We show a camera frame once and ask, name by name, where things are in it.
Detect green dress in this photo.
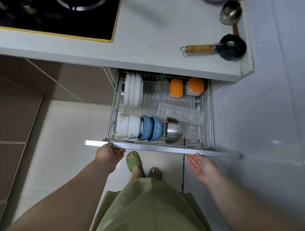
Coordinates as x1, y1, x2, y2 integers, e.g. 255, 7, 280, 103
89, 177, 213, 231

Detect person's left hand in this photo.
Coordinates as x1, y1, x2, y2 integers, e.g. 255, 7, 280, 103
95, 142, 126, 174

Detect clear plastic tray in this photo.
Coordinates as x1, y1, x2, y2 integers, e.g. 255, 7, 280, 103
157, 102, 205, 126

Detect person's right hand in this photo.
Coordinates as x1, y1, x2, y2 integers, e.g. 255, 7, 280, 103
186, 152, 219, 187

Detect green slipper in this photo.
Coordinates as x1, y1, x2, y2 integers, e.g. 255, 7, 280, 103
148, 167, 163, 181
126, 151, 143, 173

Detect black gas stove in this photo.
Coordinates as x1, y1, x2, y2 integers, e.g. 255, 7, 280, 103
0, 0, 121, 43

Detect black pan with wooden handle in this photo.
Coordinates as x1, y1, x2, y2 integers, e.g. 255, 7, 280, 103
180, 33, 247, 61

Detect steel ladle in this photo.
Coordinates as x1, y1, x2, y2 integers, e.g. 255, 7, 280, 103
219, 0, 243, 37

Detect blue patterned bowl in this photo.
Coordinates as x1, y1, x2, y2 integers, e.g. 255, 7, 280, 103
148, 116, 165, 142
138, 115, 155, 142

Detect orange lid container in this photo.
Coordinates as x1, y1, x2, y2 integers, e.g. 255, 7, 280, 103
186, 77, 205, 96
170, 79, 183, 98

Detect steel wire drawer basket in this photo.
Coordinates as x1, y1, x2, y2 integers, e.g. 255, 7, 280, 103
106, 69, 214, 150

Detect white bowl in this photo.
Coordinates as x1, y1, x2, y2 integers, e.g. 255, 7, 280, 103
127, 114, 143, 140
117, 113, 130, 139

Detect stainless steel bowl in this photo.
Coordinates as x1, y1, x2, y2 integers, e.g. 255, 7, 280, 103
165, 117, 183, 144

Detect brown cabinet door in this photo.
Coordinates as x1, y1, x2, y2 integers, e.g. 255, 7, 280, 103
30, 59, 118, 105
0, 55, 82, 102

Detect silver drawer front panel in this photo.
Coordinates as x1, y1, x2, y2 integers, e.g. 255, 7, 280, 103
84, 140, 243, 159

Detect person's left forearm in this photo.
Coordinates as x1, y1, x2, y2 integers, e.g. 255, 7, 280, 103
5, 159, 115, 231

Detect steel burner ring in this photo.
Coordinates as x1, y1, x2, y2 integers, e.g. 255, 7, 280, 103
56, 0, 107, 11

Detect white plate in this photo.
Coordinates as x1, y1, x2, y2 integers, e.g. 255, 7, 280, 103
124, 73, 132, 108
129, 73, 137, 109
133, 73, 144, 110

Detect person's right forearm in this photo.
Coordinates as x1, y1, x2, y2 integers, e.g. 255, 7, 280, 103
204, 175, 303, 231

